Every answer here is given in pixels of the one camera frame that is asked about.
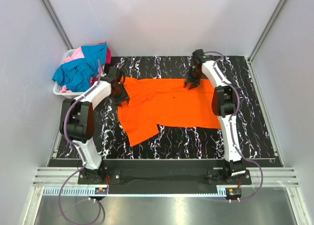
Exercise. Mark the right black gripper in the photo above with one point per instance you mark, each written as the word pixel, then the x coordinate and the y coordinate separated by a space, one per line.
pixel 194 83

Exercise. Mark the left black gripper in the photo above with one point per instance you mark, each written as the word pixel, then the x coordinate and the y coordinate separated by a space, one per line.
pixel 124 97

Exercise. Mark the orange t shirt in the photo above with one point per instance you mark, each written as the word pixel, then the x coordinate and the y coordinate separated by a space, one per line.
pixel 166 102

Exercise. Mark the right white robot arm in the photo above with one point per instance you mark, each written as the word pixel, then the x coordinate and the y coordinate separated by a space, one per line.
pixel 225 105

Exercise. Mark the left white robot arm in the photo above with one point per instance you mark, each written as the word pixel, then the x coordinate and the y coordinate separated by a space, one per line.
pixel 77 123

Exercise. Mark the blue t shirt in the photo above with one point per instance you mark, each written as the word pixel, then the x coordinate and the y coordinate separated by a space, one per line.
pixel 76 74

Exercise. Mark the light pink t shirt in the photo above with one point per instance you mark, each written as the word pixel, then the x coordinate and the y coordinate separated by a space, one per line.
pixel 76 54

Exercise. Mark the white plastic laundry basket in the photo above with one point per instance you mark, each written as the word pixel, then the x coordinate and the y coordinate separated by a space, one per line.
pixel 69 95

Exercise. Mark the black marble pattern mat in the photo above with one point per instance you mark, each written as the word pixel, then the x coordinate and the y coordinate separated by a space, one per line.
pixel 112 142

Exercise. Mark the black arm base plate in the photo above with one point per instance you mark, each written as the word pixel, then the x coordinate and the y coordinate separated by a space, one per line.
pixel 116 176

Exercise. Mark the white slotted cable duct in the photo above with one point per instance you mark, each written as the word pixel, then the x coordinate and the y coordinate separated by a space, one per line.
pixel 117 191

